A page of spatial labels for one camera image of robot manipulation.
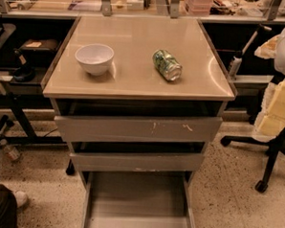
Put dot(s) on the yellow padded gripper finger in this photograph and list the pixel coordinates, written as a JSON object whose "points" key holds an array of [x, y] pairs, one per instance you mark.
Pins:
{"points": [[271, 119]]}

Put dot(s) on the green soda can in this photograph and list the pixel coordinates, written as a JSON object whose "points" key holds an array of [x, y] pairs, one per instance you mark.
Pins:
{"points": [[166, 64]]}

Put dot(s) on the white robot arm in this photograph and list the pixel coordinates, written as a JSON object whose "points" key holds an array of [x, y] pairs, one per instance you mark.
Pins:
{"points": [[275, 49]]}

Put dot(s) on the grey middle drawer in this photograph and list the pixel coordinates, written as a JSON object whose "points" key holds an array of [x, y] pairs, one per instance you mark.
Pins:
{"points": [[130, 161]]}

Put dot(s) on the grey drawer cabinet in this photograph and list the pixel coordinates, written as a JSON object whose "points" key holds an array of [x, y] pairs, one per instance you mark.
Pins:
{"points": [[133, 86]]}

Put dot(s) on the grey open bottom drawer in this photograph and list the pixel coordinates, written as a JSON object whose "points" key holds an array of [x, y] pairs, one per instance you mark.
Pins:
{"points": [[137, 200]]}

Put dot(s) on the grey top drawer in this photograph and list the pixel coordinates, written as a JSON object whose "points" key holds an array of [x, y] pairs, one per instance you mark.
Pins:
{"points": [[137, 129]]}

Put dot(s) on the black office chair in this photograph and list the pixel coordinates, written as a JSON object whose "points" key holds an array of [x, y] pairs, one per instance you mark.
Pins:
{"points": [[276, 146]]}

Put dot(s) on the pink stacked containers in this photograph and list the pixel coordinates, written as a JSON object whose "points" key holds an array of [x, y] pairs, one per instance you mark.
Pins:
{"points": [[198, 6]]}

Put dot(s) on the white ceramic bowl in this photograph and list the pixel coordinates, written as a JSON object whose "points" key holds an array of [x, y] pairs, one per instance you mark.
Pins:
{"points": [[95, 59]]}

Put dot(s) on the black box with label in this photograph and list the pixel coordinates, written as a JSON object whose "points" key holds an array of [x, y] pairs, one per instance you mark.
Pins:
{"points": [[49, 45]]}

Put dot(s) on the black round device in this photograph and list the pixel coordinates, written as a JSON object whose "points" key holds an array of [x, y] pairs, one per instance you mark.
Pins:
{"points": [[24, 72]]}

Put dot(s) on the black side desk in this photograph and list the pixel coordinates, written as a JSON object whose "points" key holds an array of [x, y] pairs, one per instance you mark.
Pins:
{"points": [[16, 109]]}

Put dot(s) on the plastic bottle on floor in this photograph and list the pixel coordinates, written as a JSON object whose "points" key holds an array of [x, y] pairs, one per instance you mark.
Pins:
{"points": [[11, 151]]}

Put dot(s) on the white sneaker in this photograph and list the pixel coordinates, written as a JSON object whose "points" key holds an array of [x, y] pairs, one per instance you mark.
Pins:
{"points": [[21, 199]]}

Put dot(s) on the back workbench shelf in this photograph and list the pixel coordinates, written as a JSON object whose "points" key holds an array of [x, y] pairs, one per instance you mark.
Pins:
{"points": [[230, 11]]}

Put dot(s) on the white handled tool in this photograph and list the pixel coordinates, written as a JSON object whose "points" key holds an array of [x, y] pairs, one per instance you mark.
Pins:
{"points": [[236, 60]]}

